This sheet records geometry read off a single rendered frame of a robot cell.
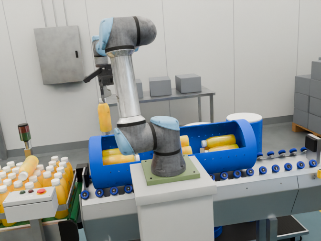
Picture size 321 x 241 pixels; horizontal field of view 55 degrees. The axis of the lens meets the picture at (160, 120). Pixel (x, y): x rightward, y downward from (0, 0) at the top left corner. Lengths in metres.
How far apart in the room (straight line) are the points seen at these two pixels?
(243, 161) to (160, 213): 0.64
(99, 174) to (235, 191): 0.74
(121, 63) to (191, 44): 3.97
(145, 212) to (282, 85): 4.85
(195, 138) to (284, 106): 4.20
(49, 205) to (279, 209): 1.28
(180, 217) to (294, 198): 0.88
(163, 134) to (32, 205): 0.65
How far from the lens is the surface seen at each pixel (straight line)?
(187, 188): 1.22
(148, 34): 1.24
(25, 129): 2.07
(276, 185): 1.87
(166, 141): 1.23
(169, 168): 1.26
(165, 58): 5.05
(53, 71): 4.82
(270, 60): 5.67
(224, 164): 1.68
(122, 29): 1.21
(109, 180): 1.61
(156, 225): 1.28
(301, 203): 2.05
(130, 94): 1.19
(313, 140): 1.99
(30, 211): 1.49
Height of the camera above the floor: 1.73
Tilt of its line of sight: 16 degrees down
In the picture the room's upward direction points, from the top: 5 degrees counter-clockwise
